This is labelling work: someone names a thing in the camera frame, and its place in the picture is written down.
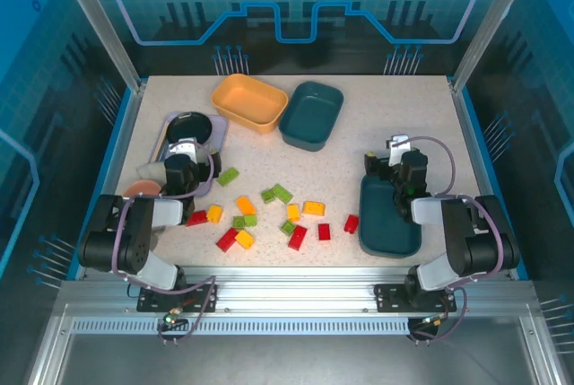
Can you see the yellow plastic container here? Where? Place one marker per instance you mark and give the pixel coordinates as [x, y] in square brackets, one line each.
[246, 98]

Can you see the shallow teal plastic container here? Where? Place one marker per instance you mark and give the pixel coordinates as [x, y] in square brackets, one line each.
[381, 232]

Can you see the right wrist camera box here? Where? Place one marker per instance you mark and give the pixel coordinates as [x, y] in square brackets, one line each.
[397, 151]

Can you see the aluminium frame post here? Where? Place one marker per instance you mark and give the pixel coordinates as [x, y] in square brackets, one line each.
[492, 21]
[105, 30]

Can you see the deep teal plastic container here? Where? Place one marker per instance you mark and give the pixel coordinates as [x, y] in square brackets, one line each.
[309, 116]

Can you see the long green lego brick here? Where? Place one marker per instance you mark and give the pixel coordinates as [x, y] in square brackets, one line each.
[282, 193]
[228, 176]

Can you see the lavender plastic tray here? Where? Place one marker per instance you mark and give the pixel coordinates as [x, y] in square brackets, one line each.
[220, 133]

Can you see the red lego brick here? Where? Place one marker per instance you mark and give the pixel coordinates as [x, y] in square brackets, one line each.
[197, 218]
[351, 223]
[227, 239]
[324, 231]
[298, 237]

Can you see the white cup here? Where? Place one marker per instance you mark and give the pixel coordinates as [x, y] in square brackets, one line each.
[150, 172]

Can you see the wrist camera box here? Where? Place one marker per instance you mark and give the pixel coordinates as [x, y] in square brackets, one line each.
[184, 148]
[397, 151]

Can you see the small connector with LED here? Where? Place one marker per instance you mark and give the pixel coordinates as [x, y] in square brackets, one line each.
[172, 317]
[435, 321]

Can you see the small green lego brick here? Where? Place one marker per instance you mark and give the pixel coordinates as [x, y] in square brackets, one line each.
[250, 220]
[268, 195]
[238, 222]
[287, 226]

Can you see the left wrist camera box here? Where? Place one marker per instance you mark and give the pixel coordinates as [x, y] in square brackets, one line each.
[184, 148]

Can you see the black round plate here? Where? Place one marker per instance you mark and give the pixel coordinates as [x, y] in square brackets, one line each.
[188, 125]

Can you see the aluminium front rail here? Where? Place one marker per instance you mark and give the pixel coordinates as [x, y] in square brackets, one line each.
[291, 291]

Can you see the pink round plate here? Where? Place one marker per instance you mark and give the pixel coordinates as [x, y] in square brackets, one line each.
[141, 189]

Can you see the blue side guard strip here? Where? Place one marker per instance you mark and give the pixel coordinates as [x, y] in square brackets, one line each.
[485, 156]
[104, 178]

